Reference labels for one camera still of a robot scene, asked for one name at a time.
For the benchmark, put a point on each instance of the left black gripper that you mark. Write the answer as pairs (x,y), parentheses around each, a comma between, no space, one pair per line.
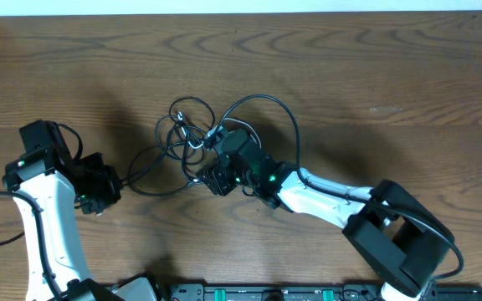
(111,191)

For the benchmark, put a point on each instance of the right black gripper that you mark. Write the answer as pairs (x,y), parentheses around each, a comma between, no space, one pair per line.
(216,178)

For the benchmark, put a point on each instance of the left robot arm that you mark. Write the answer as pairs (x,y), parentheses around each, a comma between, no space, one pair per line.
(49,185)

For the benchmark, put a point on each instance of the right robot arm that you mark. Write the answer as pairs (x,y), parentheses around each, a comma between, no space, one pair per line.
(395,234)

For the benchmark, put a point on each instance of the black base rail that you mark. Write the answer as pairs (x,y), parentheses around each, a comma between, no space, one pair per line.
(142,287)

